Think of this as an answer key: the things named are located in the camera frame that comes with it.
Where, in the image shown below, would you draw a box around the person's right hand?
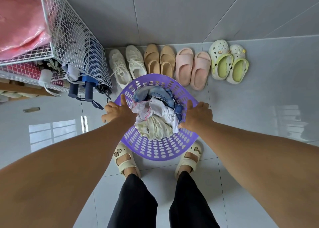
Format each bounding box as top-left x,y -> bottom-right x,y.
178,100 -> 214,134

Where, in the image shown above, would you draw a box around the person's left hand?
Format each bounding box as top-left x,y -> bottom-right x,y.
101,94 -> 138,126

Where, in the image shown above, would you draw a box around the purple plastic laundry basket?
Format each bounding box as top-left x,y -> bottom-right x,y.
114,73 -> 200,162

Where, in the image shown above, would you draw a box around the person's right forearm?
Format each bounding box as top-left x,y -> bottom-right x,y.
197,121 -> 319,228

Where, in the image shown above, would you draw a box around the person's left forearm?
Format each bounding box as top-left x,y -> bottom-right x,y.
0,117 -> 137,228

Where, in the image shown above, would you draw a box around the black folded umbrella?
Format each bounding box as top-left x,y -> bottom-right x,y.
95,84 -> 113,103

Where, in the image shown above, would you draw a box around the blue denim jeans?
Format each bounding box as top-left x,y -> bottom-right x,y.
132,85 -> 184,123

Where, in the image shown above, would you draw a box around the white garment with pink trim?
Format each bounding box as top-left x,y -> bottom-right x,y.
129,97 -> 179,134

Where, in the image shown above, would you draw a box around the white lace-up sneaker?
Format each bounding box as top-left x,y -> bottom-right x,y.
108,49 -> 132,90
125,45 -> 148,80

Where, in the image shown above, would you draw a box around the blue folded umbrella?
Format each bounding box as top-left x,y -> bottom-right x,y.
76,75 -> 104,110

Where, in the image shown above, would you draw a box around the pink slide sandal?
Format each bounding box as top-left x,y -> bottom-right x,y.
175,47 -> 194,87
190,51 -> 212,91

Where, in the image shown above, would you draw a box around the cream crumpled garment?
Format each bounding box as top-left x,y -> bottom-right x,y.
136,115 -> 174,141

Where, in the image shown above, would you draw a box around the navy folded umbrella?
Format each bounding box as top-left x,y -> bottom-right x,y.
68,82 -> 78,99

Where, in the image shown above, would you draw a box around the cream buckle sandal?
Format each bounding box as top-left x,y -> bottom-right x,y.
113,143 -> 141,179
174,141 -> 202,179

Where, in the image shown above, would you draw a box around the white and green clog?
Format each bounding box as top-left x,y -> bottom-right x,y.
226,44 -> 249,85
208,39 -> 234,81

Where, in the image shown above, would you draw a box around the white folded umbrella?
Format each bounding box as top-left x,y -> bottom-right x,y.
38,69 -> 62,97

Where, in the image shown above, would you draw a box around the wooden shelf board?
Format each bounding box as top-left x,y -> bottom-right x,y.
0,82 -> 61,101

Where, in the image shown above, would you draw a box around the red patterned cloth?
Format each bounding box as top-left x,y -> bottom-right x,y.
4,61 -> 65,87

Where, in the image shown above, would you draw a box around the black trousers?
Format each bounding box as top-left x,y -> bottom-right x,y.
107,171 -> 221,228

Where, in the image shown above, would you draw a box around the pink plastic bag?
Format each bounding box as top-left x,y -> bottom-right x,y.
0,0 -> 58,61

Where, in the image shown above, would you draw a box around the tan strap shoe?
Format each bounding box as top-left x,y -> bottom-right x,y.
144,43 -> 160,75
160,45 -> 176,78

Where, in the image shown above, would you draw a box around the white wire rack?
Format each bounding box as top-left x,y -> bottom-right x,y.
0,0 -> 113,94

